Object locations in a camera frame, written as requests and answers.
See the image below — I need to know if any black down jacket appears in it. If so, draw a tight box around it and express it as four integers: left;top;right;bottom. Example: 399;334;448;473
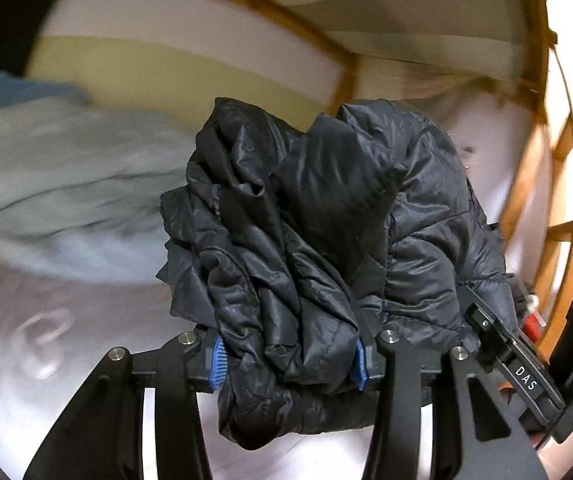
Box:
156;97;532;451

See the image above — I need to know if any red object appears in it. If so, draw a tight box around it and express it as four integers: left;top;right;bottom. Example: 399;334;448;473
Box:
521;310;543;342

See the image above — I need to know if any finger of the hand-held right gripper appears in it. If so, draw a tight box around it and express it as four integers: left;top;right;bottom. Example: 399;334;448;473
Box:
459;287;522;356

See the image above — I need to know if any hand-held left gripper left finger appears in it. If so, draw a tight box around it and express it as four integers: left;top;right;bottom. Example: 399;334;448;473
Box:
22;330;227;480

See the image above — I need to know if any white printed bed sheet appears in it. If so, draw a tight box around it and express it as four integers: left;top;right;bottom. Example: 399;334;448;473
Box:
0;255;382;480

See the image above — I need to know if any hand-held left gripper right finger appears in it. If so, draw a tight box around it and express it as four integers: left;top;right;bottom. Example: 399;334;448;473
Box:
351;329;549;480

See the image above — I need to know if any blue pillow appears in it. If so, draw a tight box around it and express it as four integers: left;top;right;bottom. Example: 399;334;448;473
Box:
0;57;90;116

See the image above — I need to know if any light blue duvet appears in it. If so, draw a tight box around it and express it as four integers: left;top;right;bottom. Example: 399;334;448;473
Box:
0;95;202;286

